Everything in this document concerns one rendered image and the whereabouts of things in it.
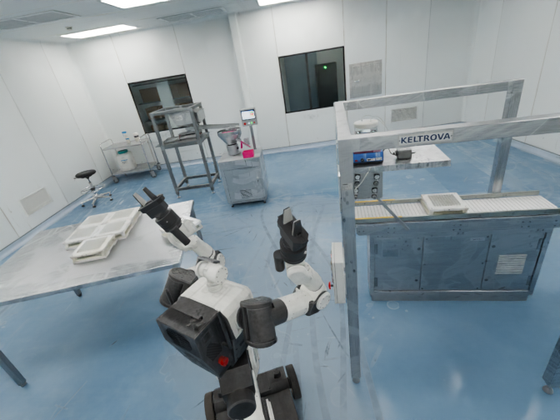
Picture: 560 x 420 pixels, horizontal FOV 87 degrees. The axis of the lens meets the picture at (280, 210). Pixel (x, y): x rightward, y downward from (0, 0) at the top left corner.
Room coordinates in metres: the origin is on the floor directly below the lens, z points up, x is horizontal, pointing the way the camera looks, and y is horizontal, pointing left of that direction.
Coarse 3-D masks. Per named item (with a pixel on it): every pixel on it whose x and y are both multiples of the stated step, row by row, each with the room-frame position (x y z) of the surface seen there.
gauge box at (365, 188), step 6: (354, 174) 1.79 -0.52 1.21; (360, 174) 1.79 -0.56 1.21; (372, 174) 1.77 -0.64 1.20; (354, 180) 1.79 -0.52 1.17; (360, 180) 1.79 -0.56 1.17; (366, 180) 1.78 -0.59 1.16; (372, 180) 1.77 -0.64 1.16; (378, 180) 1.76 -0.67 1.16; (354, 186) 1.80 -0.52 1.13; (360, 186) 1.79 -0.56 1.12; (366, 186) 1.78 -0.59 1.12; (372, 186) 1.77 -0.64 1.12; (378, 186) 1.76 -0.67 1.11; (360, 192) 1.79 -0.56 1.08; (366, 192) 1.78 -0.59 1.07; (372, 192) 1.77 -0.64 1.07; (378, 192) 1.76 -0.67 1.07; (360, 198) 1.79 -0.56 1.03; (366, 198) 1.78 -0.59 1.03
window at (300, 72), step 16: (336, 48) 6.82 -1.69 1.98; (288, 64) 6.91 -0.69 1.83; (304, 64) 6.88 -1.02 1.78; (320, 64) 6.86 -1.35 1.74; (336, 64) 6.83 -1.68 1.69; (288, 80) 6.92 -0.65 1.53; (304, 80) 6.89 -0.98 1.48; (320, 80) 6.86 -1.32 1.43; (336, 80) 6.83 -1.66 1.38; (288, 96) 6.92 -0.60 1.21; (304, 96) 6.89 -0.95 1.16; (320, 96) 6.86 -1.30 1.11; (336, 96) 6.83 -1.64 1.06; (288, 112) 6.92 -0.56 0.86
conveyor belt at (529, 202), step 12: (396, 204) 2.01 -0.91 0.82; (408, 204) 1.98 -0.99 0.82; (420, 204) 1.95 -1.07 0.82; (468, 204) 1.83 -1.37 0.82; (480, 204) 1.81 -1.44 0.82; (492, 204) 1.78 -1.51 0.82; (504, 204) 1.75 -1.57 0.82; (516, 204) 1.73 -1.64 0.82; (528, 204) 1.70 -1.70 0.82; (540, 204) 1.68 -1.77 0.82; (552, 204) 1.66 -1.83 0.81; (360, 216) 1.92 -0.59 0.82; (372, 216) 1.89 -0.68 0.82; (384, 216) 1.86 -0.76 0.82
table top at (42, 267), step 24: (144, 216) 2.58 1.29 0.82; (48, 240) 2.40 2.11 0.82; (120, 240) 2.17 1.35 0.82; (144, 240) 2.10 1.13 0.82; (168, 240) 2.04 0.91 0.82; (24, 264) 2.03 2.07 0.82; (48, 264) 1.97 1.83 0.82; (72, 264) 1.91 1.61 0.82; (96, 264) 1.85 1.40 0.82; (120, 264) 1.80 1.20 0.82; (144, 264) 1.75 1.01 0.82; (168, 264) 1.70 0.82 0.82; (0, 288) 1.74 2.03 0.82; (24, 288) 1.69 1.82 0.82; (48, 288) 1.65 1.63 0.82; (72, 288) 1.63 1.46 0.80
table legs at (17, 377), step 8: (192, 208) 2.74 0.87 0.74; (192, 216) 2.73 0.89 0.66; (200, 232) 2.74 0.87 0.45; (80, 296) 2.59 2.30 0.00; (0, 352) 1.60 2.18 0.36; (0, 360) 1.57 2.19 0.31; (8, 360) 1.61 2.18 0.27; (8, 368) 1.58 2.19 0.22; (16, 368) 1.61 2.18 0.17; (16, 376) 1.58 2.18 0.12; (24, 384) 1.58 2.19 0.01
